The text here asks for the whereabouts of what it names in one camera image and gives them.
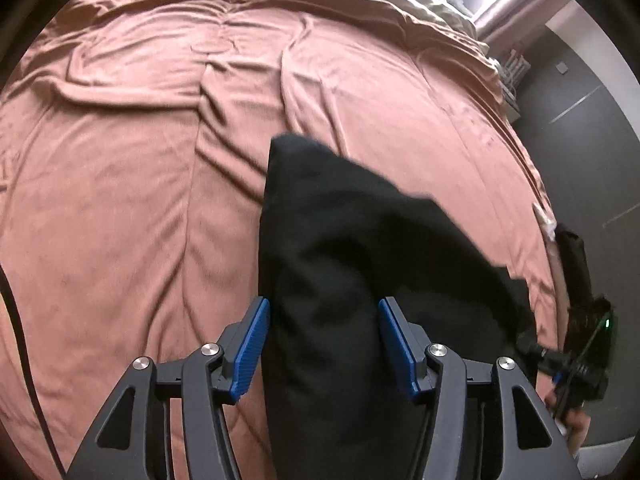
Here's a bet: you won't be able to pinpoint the pink curtain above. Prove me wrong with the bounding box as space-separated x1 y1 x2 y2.
472 0 556 43

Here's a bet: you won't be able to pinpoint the white cloth piece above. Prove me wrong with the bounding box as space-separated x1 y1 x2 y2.
532 204 557 241

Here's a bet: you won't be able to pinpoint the person's right hand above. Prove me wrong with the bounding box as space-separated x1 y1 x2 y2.
545 392 591 466

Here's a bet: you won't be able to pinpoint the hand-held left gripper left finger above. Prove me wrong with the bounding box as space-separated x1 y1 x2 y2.
65 296 272 480

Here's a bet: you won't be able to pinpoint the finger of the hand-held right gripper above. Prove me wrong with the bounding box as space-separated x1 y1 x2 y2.
517 327 566 386

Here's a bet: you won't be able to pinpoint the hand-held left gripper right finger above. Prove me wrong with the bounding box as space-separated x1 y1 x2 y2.
377 297 583 480

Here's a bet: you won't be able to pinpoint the brown bed blanket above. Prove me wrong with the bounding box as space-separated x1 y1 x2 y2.
0 0 568 480

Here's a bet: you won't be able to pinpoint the black cable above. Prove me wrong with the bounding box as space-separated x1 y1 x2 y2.
0 265 66 466

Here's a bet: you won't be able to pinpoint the black garment with gold print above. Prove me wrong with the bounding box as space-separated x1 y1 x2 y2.
257 132 538 480

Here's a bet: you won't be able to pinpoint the metal rack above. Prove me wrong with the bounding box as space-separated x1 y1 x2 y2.
500 49 531 121

